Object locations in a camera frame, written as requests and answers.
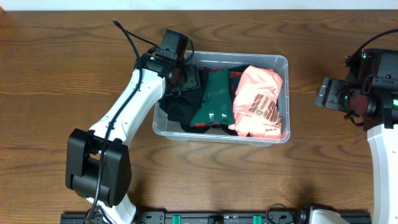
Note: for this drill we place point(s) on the red plaid shirt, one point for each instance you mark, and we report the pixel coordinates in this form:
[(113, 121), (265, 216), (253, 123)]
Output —
[(236, 73)]

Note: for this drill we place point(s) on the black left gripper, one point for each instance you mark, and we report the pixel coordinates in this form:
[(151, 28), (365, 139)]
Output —
[(191, 78)]

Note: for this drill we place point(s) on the dark green cloth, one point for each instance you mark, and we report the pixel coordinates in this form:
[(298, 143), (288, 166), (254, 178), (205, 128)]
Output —
[(216, 99)]

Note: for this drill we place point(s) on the black garment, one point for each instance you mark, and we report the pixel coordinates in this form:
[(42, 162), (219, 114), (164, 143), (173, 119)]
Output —
[(199, 129)]

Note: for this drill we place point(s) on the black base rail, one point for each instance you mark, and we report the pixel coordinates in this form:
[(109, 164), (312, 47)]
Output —
[(274, 216)]

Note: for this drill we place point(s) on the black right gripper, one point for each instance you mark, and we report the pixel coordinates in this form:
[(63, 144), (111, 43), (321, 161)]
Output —
[(331, 94)]

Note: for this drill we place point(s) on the pink printed t-shirt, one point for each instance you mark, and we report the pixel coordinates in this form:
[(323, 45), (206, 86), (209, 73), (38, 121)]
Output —
[(255, 104)]

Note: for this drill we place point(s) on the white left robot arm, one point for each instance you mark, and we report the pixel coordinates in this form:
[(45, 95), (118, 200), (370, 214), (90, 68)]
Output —
[(98, 165)]

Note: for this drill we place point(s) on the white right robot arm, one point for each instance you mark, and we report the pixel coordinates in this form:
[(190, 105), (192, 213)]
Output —
[(381, 129)]

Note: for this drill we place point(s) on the black cloth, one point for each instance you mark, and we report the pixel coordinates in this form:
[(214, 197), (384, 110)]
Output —
[(183, 108)]

